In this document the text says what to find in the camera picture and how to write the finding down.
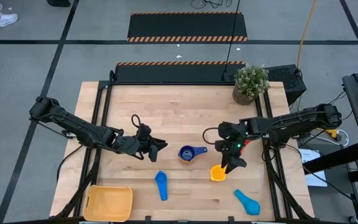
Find yellow hanging cable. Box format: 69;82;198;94
295;0;337;134

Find white paper sheet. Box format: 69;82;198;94
298;148;328;187

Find black hanging cable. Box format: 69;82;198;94
222;0;241;82

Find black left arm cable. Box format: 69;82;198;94
131;114;143;129

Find indigo measuring cup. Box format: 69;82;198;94
178;145;208;162

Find red measuring cup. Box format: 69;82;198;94
240;139;252;154

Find potted plant in striped pot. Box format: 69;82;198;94
232;63;270;106

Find yellow measuring cup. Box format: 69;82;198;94
209;164;228;182

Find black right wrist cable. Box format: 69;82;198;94
202;126;223;146

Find black floor cable bundle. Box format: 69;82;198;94
190;0;232;9

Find yellow plastic basket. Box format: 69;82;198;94
82;185;134;223

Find light blue measuring cup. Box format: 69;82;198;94
234;189;261;216

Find yellow power plug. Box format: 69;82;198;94
323;126;340;139

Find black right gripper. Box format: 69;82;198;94
214;119;252;174

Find black computer case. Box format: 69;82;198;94
264;64;307;105

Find large black hazard-striped floor mat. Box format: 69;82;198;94
127;12;249;43

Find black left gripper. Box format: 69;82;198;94
116;123;169;163

